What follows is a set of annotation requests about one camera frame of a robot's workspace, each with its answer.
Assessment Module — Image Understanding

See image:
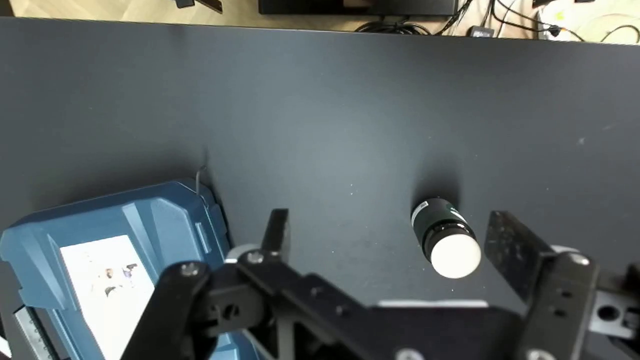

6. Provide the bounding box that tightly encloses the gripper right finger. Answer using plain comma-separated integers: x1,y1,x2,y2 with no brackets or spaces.
484,210,640,360

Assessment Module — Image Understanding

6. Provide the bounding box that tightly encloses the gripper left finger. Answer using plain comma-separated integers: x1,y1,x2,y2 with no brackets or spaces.
121,208,396,360

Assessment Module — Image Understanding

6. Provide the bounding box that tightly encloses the dark bottle with white cap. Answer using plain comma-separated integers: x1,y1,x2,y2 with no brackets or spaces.
410,198,482,279

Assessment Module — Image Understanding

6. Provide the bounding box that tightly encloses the dark blue plastic case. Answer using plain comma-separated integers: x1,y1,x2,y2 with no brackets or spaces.
0,180,261,360

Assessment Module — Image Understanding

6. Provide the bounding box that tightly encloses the black monitor base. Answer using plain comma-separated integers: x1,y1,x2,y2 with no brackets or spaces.
258,0,458,16

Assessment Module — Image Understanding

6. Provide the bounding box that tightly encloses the tangle of black cables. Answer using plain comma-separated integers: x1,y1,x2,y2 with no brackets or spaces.
356,0,640,44

